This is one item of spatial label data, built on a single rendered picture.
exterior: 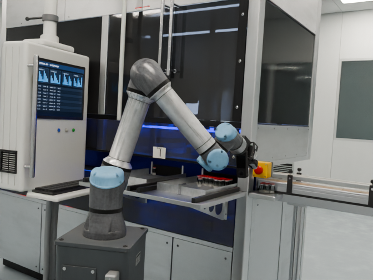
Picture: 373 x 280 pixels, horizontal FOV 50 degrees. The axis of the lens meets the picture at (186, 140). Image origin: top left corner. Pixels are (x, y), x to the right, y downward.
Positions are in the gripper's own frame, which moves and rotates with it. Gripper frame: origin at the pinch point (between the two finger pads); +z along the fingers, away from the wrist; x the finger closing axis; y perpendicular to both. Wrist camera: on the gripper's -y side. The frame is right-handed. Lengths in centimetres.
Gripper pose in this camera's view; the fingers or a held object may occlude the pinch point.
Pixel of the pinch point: (253, 168)
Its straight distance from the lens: 180.3
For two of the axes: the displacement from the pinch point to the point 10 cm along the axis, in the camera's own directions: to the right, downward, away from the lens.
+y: 2.9, -9.1, 3.1
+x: -8.3, -0.8, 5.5
